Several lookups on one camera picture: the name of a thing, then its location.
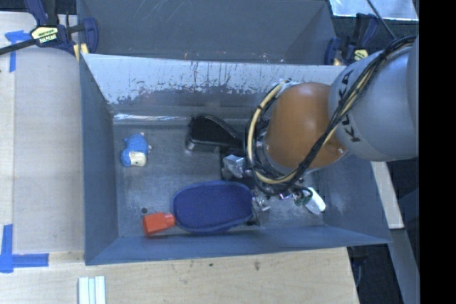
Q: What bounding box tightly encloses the black curved case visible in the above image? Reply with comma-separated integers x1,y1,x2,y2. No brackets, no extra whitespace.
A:
184,113,247,154

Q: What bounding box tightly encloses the red-orange small block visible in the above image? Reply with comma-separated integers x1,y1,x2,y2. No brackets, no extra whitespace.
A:
142,211,177,237

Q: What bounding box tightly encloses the pale wood flat board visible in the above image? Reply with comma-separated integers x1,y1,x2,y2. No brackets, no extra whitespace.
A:
12,12,87,256

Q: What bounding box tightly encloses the blue toy figure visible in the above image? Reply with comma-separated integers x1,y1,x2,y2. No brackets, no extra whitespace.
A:
120,132,153,169

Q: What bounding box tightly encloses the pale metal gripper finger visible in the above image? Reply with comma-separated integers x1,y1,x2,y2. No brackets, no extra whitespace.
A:
222,153,247,180
251,195,271,226

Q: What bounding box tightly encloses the grey metal bin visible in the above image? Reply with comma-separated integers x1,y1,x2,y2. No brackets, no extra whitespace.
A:
75,0,393,266

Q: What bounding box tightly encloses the blue oval pouch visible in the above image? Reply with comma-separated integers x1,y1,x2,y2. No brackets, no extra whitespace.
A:
172,179,255,234

